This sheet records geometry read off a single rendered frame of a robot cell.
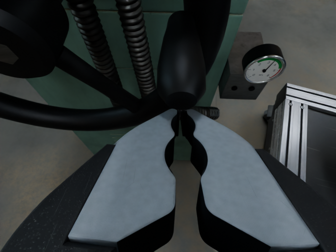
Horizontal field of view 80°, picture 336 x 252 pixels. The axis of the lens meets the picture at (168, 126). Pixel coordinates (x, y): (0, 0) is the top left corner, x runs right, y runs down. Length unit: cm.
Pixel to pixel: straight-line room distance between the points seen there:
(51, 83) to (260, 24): 144
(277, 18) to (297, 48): 31
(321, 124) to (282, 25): 94
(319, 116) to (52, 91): 95
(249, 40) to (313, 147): 56
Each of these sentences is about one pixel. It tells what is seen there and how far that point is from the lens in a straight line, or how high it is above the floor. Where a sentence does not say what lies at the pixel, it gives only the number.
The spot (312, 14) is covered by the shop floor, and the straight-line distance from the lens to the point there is 197.
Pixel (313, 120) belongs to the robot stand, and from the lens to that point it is 99.
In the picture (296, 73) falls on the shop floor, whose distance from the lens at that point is 146.
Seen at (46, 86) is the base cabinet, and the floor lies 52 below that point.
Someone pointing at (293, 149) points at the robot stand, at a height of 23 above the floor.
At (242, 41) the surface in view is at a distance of 48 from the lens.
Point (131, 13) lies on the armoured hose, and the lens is 22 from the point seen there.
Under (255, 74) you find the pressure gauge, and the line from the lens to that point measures 38.
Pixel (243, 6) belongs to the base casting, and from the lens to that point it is 36.
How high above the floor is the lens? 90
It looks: 62 degrees down
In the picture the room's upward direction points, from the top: 2 degrees clockwise
